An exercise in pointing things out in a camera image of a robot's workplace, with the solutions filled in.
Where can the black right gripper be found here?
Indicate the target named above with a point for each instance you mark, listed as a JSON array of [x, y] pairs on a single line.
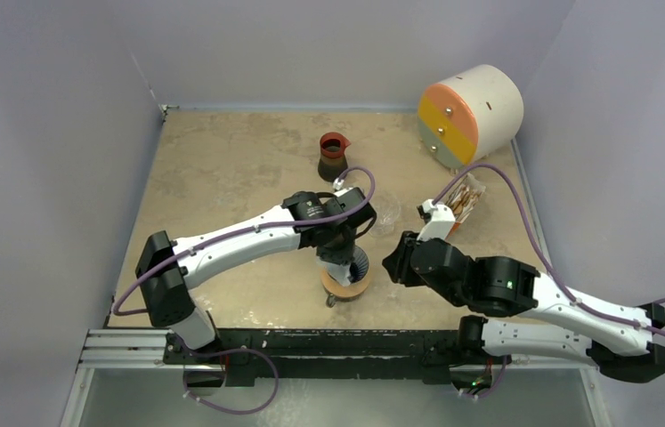
[[405, 259]]

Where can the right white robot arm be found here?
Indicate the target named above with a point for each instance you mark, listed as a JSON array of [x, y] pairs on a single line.
[[515, 309]]

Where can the aluminium frame rail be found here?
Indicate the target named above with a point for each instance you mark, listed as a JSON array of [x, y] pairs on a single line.
[[123, 348]]

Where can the red and black pitcher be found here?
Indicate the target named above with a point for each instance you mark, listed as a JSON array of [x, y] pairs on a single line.
[[332, 160]]

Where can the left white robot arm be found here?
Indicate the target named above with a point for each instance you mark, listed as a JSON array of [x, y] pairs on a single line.
[[168, 270]]

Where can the round cream drawer cabinet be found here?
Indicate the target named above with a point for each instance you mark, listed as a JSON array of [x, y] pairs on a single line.
[[466, 117]]

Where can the glass carafe with handle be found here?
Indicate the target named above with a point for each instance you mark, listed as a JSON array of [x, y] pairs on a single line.
[[333, 299]]

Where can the orange coffee filter holder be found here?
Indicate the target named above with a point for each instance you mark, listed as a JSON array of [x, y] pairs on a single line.
[[463, 198]]

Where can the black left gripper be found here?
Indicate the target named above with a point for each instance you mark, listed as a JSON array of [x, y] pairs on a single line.
[[341, 257]]

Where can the blue ribbed glass dripper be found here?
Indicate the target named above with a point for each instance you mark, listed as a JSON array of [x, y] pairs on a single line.
[[359, 266]]

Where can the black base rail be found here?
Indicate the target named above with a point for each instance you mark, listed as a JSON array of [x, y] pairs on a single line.
[[434, 357]]

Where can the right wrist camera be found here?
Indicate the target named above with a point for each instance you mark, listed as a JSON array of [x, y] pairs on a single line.
[[438, 219]]

